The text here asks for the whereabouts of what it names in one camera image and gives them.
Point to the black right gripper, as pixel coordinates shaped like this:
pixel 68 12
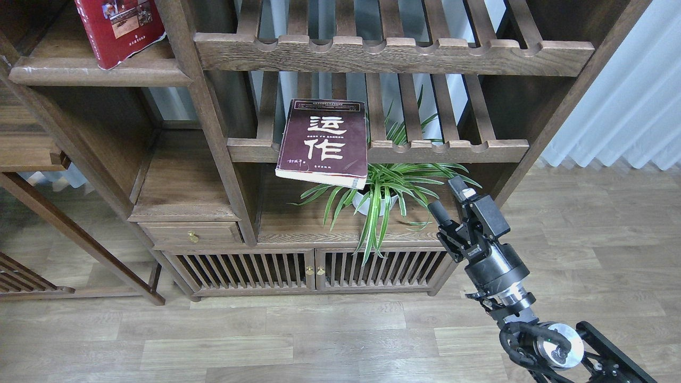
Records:
pixel 495 269

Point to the red paperback book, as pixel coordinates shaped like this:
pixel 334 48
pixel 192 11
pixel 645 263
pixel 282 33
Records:
pixel 119 29

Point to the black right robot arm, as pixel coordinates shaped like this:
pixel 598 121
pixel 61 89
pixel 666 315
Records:
pixel 544 349

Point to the right slatted cabinet door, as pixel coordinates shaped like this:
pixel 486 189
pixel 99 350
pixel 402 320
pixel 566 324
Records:
pixel 421 269

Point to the green spider plant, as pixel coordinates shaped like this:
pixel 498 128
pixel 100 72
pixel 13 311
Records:
pixel 405 179

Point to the white plant pot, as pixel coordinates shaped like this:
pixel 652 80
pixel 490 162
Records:
pixel 365 199

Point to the dark maroon book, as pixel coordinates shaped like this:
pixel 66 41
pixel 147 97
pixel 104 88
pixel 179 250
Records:
pixel 325 141

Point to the white pleated curtain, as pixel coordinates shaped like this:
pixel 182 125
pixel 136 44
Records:
pixel 631 111

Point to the dark wooden bookshelf unit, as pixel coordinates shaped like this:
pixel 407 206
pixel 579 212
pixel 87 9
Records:
pixel 189 128

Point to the wooden drawer with brass knob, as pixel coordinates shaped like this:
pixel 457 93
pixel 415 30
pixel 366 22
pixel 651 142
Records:
pixel 192 235

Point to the wooden side furniture left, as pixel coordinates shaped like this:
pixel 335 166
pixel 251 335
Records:
pixel 26 147

